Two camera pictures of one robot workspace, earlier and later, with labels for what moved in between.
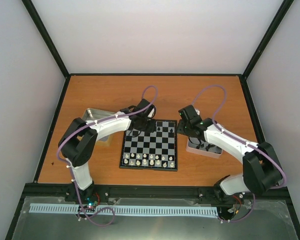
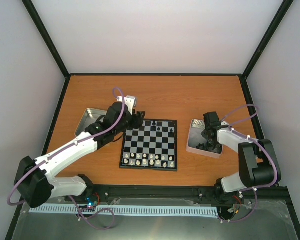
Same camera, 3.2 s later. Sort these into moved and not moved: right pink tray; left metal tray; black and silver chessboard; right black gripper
Moved: right black gripper
Not moved: black and silver chessboard; right pink tray; left metal tray
